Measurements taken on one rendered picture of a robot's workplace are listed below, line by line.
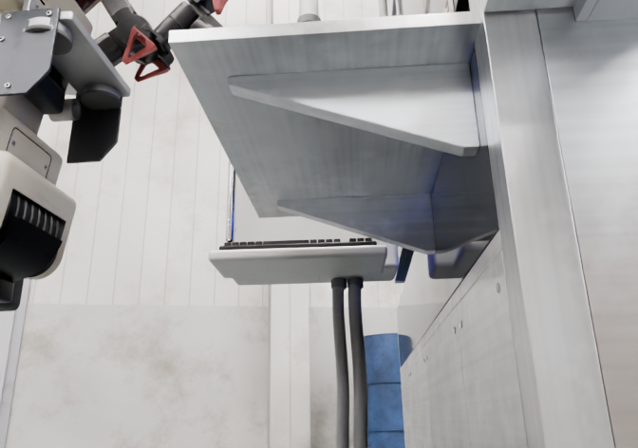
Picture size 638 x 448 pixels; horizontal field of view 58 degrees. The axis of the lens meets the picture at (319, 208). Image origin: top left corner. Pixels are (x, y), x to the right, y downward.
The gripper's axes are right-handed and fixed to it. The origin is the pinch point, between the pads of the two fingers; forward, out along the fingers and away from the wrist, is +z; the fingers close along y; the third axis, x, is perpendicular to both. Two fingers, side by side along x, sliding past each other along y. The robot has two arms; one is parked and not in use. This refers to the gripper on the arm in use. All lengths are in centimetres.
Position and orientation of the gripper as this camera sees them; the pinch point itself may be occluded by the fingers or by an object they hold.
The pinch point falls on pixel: (217, 8)
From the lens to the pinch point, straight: 98.2
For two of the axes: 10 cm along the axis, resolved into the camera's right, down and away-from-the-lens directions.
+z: 0.3, 9.4, -3.3
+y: 10.0, -0.6, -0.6
